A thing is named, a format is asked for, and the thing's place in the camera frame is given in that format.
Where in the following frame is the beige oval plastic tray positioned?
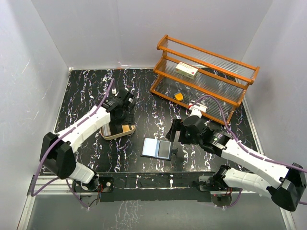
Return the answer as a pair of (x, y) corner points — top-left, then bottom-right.
(100, 123), (136, 140)

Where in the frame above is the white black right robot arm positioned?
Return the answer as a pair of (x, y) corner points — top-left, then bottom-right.
(166, 115), (307, 212)

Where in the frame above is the white black small device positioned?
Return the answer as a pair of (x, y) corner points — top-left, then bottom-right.
(188, 101), (207, 113)

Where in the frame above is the black blue card holder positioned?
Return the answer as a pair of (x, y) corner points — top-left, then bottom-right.
(141, 138), (172, 161)

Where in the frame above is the stack of credit cards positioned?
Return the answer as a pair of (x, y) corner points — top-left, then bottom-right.
(101, 124), (111, 137)

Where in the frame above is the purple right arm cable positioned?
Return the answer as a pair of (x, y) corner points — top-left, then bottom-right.
(189, 95), (307, 206)

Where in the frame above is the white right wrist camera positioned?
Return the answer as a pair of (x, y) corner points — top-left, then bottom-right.
(189, 106), (202, 118)

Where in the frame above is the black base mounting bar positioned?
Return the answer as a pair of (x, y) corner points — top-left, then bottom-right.
(99, 172), (214, 203)

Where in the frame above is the white red small box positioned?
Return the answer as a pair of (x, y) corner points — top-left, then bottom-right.
(175, 62), (198, 79)

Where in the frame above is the orange wooden shelf rack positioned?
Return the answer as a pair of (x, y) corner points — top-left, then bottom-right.
(150, 35), (260, 124)

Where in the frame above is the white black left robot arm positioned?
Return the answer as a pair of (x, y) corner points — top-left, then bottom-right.
(40, 89), (136, 191)

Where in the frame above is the small orange yellow block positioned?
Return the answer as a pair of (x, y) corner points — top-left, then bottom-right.
(174, 92), (184, 101)

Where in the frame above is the black credit card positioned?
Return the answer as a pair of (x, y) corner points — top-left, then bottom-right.
(158, 141), (171, 159)

